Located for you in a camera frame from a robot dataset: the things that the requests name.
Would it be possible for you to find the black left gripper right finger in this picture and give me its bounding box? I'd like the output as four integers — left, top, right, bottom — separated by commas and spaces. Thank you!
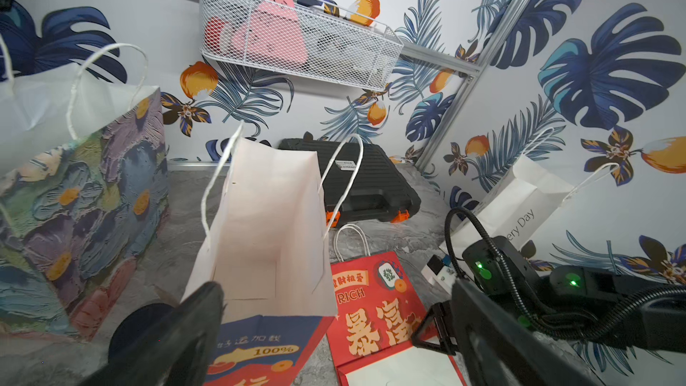
450, 280, 602, 385

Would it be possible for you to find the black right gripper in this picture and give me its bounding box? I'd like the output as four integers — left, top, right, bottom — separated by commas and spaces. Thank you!
411, 301, 460, 356

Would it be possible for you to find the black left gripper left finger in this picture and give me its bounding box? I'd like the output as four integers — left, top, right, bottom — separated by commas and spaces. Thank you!
81, 282, 223, 385

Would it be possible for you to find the red paper bag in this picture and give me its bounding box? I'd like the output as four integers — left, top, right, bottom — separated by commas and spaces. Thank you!
327, 224, 466, 385
185, 132, 338, 385

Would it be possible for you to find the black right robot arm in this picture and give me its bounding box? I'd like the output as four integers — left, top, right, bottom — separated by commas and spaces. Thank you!
444, 207, 685, 353

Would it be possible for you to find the white happy paper bag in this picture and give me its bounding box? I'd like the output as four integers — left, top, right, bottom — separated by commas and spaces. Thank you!
441, 127, 620, 256

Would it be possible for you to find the floral paper bag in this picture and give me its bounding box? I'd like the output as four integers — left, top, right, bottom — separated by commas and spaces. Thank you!
1, 46, 169, 341

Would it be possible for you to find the dark blue round disc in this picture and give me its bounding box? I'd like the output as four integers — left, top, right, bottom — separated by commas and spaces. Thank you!
107, 302, 174, 361

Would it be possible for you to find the black tool case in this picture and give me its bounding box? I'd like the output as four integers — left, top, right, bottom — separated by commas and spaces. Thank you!
278, 136, 421, 228

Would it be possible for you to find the pink triangle item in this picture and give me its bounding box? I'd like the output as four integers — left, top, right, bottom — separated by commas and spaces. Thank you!
230, 0, 308, 68

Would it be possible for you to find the white mesh wall shelf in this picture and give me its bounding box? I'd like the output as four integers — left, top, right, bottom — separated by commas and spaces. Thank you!
199, 0, 403, 89

